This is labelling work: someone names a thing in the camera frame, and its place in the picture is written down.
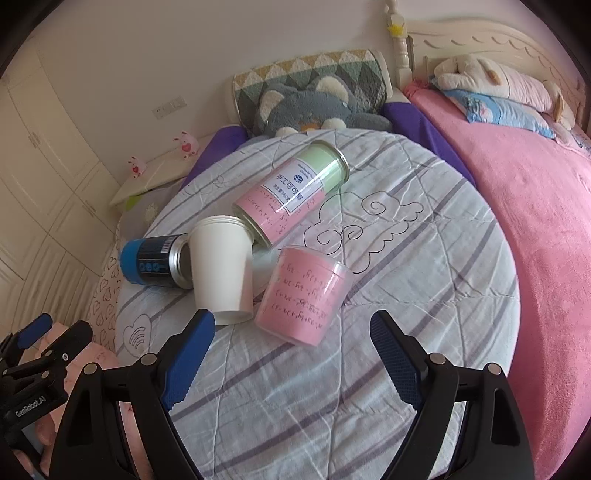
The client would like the white paper cup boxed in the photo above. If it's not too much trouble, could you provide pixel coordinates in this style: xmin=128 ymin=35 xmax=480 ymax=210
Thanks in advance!
xmin=189 ymin=215 xmax=253 ymax=326

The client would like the pink plastic cup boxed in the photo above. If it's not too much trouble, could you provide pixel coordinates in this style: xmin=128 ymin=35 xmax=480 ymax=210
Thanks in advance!
xmin=254 ymin=246 xmax=353 ymax=346

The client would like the heart pattern bed sheet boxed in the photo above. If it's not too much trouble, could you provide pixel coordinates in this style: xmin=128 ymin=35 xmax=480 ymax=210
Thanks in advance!
xmin=87 ymin=245 xmax=123 ymax=352

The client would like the cream wardrobe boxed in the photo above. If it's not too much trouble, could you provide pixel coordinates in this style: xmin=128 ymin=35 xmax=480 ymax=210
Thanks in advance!
xmin=1 ymin=60 xmax=119 ymax=334

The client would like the blue black tin can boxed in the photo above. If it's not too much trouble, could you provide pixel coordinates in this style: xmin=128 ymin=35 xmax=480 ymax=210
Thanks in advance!
xmin=119 ymin=234 xmax=192 ymax=290

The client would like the grey flower pillow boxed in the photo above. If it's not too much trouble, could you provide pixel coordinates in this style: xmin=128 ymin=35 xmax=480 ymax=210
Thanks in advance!
xmin=119 ymin=179 xmax=183 ymax=243

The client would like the pink bunny figurine left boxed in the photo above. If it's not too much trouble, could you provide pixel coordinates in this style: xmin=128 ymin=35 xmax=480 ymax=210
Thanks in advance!
xmin=127 ymin=156 xmax=147 ymax=179

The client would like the pink bunny figurine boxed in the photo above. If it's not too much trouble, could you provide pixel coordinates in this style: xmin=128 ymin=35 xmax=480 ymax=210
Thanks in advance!
xmin=127 ymin=156 xmax=147 ymax=179
xmin=174 ymin=131 xmax=199 ymax=159

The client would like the white bedside shelf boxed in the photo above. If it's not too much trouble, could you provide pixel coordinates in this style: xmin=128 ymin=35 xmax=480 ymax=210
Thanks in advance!
xmin=109 ymin=135 xmax=213 ymax=207

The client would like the striped round table cloth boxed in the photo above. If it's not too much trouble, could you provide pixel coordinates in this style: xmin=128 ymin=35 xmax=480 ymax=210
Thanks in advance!
xmin=114 ymin=127 xmax=522 ymax=480

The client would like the pink bunny figurine right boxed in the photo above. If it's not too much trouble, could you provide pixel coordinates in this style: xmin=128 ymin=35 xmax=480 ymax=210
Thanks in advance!
xmin=174 ymin=131 xmax=199 ymax=159

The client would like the pink green cookie jar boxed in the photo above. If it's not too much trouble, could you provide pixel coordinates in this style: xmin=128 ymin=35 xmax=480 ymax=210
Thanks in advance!
xmin=233 ymin=140 xmax=349 ymax=248

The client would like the pink bed blanket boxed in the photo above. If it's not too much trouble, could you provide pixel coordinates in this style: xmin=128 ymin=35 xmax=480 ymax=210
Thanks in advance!
xmin=404 ymin=84 xmax=590 ymax=479

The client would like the purple blanket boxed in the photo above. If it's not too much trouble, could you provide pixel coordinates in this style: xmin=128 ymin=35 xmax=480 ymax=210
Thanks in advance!
xmin=180 ymin=102 xmax=477 ymax=188

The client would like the blue floral pillow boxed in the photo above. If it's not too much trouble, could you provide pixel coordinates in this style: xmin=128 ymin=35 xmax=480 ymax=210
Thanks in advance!
xmin=430 ymin=76 xmax=556 ymax=139

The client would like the grey cat plush cushion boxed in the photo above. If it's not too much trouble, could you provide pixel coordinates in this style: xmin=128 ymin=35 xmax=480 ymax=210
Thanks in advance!
xmin=252 ymin=75 xmax=393 ymax=138

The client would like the white plush toy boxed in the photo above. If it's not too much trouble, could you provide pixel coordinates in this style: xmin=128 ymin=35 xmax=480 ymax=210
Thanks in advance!
xmin=434 ymin=54 xmax=576 ymax=130

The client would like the quilted triangle pattern cushion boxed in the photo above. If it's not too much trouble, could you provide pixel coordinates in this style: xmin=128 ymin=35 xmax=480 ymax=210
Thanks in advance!
xmin=223 ymin=49 xmax=393 ymax=132

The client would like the cream wooden headboard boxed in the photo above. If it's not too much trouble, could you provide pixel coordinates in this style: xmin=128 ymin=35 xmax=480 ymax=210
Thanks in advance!
xmin=385 ymin=1 xmax=590 ymax=128

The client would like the white wall switch panel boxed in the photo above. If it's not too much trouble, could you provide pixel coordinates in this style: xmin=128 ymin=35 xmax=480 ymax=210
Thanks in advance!
xmin=152 ymin=96 xmax=187 ymax=120

